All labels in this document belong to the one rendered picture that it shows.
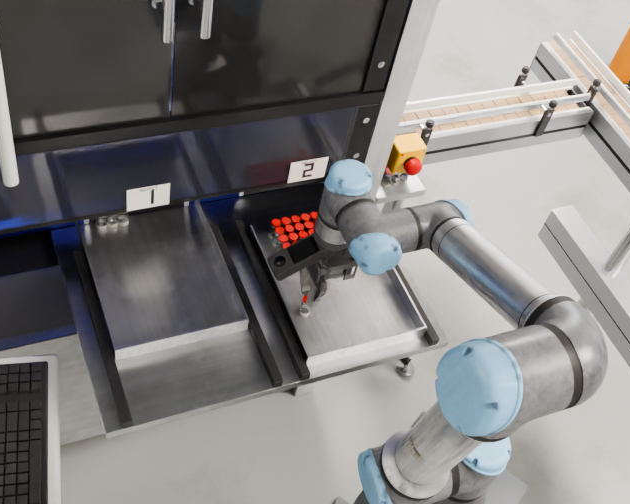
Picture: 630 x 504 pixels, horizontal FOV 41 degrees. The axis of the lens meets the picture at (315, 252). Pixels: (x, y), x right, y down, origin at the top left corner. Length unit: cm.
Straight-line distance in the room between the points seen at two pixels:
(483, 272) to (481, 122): 93
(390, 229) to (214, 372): 46
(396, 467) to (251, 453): 117
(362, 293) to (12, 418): 72
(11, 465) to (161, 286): 43
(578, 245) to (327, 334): 107
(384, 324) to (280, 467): 89
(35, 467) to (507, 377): 87
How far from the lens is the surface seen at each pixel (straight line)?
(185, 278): 172
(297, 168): 175
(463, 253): 132
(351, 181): 139
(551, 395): 109
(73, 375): 213
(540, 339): 110
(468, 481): 149
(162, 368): 161
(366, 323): 172
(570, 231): 257
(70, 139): 153
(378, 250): 133
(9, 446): 160
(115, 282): 172
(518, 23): 438
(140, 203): 168
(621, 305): 246
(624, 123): 237
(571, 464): 279
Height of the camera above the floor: 225
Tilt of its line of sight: 49 degrees down
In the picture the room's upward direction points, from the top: 15 degrees clockwise
